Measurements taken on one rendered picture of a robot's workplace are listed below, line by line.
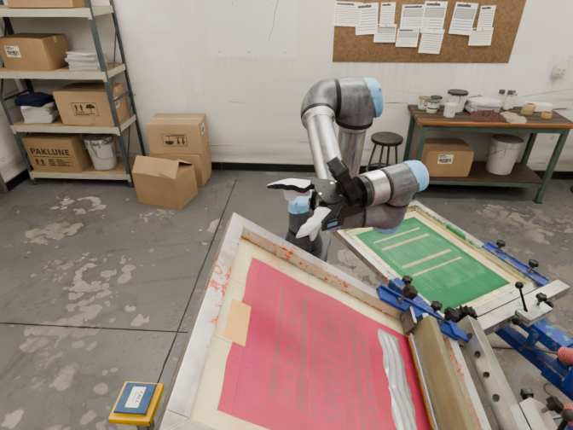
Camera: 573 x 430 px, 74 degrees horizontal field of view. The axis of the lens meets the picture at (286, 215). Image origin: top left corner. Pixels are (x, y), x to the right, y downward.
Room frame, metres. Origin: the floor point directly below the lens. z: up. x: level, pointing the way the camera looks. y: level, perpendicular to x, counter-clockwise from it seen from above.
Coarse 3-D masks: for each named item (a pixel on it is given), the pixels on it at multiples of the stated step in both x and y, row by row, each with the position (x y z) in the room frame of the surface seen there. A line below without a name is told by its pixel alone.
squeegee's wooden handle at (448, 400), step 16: (432, 320) 0.72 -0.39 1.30; (416, 336) 0.71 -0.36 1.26; (432, 336) 0.67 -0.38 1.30; (432, 352) 0.63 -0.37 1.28; (448, 352) 0.62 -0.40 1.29; (432, 368) 0.60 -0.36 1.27; (448, 368) 0.57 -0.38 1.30; (432, 384) 0.56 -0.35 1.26; (448, 384) 0.54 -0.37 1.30; (448, 400) 0.50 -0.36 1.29; (464, 400) 0.50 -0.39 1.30; (448, 416) 0.47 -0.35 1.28; (464, 416) 0.46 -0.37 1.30
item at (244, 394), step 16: (256, 336) 0.54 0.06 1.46; (272, 336) 0.55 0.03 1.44; (240, 352) 0.49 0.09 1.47; (256, 352) 0.50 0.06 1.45; (240, 368) 0.45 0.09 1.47; (256, 368) 0.47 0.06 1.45; (224, 384) 0.41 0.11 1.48; (240, 384) 0.42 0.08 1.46; (256, 384) 0.43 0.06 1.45; (224, 400) 0.38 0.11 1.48; (240, 400) 0.39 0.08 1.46; (256, 400) 0.40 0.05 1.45; (272, 400) 0.41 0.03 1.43; (384, 400) 0.51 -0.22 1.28; (416, 400) 0.54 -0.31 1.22; (240, 416) 0.37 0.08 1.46; (256, 416) 0.37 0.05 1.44; (272, 416) 0.38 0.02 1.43; (288, 416) 0.39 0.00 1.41; (304, 416) 0.41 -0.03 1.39; (384, 416) 0.47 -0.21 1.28; (416, 416) 0.50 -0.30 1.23
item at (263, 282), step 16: (256, 272) 0.72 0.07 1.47; (272, 272) 0.75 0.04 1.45; (256, 288) 0.67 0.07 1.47; (272, 288) 0.69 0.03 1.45; (288, 288) 0.72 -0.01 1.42; (304, 288) 0.74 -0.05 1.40; (256, 304) 0.62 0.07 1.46; (272, 304) 0.64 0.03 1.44; (320, 304) 0.72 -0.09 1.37; (336, 304) 0.74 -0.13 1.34; (256, 320) 0.58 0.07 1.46; (272, 320) 0.60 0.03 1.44; (352, 320) 0.71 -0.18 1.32; (368, 320) 0.74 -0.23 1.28; (368, 336) 0.68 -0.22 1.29; (400, 336) 0.73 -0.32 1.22; (384, 384) 0.55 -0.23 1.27; (416, 384) 0.59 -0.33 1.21
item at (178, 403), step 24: (240, 216) 0.86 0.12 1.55; (264, 240) 0.82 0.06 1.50; (216, 264) 0.65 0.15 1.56; (312, 264) 0.81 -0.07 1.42; (216, 288) 0.58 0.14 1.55; (360, 288) 0.81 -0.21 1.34; (216, 312) 0.52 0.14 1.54; (384, 312) 0.80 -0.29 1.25; (192, 336) 0.45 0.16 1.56; (192, 360) 0.41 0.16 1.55; (456, 360) 0.70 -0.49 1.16; (192, 384) 0.37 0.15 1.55; (168, 408) 0.32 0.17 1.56; (192, 408) 0.33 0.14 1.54; (480, 408) 0.57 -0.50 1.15
